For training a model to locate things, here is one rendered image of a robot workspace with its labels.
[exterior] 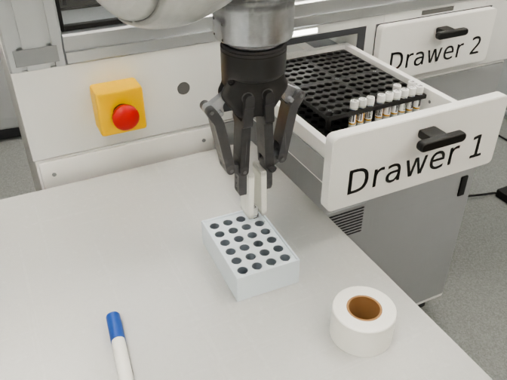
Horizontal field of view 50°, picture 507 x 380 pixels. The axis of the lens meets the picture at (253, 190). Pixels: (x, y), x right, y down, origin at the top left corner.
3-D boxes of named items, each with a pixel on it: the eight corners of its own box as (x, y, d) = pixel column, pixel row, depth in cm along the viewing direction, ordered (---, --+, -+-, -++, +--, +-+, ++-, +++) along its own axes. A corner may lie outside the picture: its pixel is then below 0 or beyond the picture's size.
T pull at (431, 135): (465, 141, 71) (468, 132, 70) (420, 154, 68) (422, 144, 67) (446, 130, 74) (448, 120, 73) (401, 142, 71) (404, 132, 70)
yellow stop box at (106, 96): (149, 130, 86) (143, 87, 82) (103, 139, 83) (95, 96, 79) (139, 117, 90) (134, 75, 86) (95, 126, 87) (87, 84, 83)
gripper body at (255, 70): (272, 25, 65) (271, 96, 71) (206, 34, 63) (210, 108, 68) (302, 44, 60) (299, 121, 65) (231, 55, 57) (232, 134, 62)
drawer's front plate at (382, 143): (490, 162, 82) (510, 94, 76) (327, 212, 71) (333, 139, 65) (482, 157, 83) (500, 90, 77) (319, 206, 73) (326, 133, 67)
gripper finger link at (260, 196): (252, 161, 72) (257, 160, 72) (253, 204, 76) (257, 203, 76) (261, 172, 70) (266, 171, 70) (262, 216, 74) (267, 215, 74)
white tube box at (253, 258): (299, 282, 69) (299, 259, 67) (237, 301, 66) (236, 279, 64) (257, 227, 78) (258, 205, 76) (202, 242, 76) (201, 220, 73)
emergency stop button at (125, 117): (142, 129, 83) (139, 105, 81) (115, 134, 81) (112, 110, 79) (136, 121, 85) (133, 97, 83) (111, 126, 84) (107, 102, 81)
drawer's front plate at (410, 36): (485, 59, 117) (498, 7, 111) (375, 84, 107) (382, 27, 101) (479, 57, 119) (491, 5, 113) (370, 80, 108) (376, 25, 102)
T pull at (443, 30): (468, 35, 106) (469, 28, 105) (438, 41, 104) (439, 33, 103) (455, 29, 109) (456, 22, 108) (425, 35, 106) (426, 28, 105)
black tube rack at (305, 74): (419, 132, 86) (426, 94, 83) (324, 157, 80) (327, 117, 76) (340, 82, 103) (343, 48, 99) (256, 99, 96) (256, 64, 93)
